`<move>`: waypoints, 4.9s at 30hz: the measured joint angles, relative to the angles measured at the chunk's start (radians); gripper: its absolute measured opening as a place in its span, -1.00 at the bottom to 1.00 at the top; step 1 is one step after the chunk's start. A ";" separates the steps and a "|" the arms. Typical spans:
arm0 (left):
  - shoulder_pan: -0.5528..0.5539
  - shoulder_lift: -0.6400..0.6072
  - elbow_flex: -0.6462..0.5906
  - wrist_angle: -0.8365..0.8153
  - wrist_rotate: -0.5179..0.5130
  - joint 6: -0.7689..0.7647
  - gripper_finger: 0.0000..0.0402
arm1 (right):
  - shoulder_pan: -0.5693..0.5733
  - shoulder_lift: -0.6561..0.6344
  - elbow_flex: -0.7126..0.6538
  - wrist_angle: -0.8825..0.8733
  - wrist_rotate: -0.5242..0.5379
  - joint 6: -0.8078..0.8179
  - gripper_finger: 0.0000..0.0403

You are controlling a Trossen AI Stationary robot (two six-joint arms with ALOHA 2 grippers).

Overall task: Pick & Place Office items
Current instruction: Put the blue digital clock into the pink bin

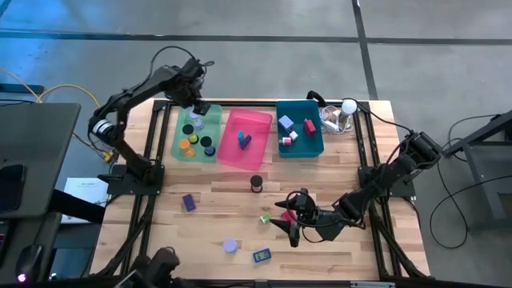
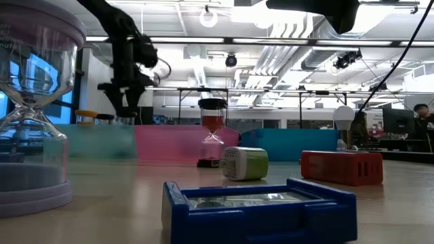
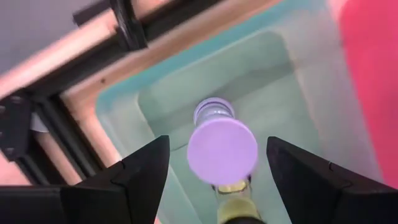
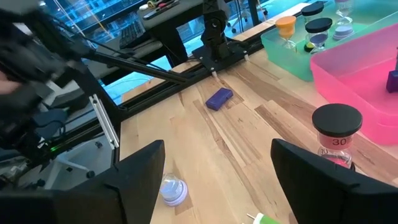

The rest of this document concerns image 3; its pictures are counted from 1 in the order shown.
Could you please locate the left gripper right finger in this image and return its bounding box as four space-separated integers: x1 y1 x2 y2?
266 136 398 224

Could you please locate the green translucent plastic bin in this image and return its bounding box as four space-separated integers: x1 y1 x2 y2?
95 0 385 224

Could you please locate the black aluminium table frame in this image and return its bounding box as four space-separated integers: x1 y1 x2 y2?
0 0 218 187

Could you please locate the pink translucent plastic bin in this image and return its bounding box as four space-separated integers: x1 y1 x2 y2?
326 0 398 189

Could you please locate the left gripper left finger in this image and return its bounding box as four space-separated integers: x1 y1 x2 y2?
0 134 171 224

